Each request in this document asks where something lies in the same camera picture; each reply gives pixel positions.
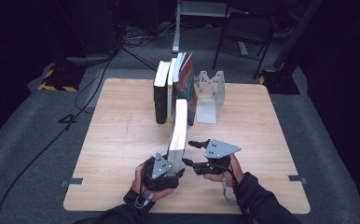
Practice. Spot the person's right hand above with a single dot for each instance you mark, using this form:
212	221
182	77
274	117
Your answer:
235	169

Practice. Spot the black metal chair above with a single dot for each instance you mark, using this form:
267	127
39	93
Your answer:
246	34

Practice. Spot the large blue book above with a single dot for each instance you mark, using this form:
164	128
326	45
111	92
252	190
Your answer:
178	140

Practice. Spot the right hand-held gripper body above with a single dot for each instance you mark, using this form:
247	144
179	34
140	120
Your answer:
218	155

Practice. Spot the grey floor tape strip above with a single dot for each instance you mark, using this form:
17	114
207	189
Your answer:
297	179
72	182

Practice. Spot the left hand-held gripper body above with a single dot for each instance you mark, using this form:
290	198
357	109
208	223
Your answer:
159	174

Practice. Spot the black hardcover book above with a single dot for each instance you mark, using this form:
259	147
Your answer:
161	96

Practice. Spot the white desk frame leg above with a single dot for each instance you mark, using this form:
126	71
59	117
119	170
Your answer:
176	31

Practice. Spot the person's left hand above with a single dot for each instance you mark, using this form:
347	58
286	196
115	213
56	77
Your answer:
137	183

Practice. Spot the dark slanted post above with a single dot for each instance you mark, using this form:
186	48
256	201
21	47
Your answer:
296	34

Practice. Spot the expandable metal book rack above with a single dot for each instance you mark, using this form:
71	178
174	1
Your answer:
210	99

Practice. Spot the yellow black striped stand base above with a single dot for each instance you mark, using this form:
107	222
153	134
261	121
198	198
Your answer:
280	82
60	79

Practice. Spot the grey stand base plate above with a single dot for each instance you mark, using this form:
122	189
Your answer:
88	59

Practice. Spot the red illustrated book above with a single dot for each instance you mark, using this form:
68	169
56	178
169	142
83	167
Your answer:
189	87

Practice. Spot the yellow picture book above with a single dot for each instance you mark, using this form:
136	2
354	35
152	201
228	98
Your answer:
170	96

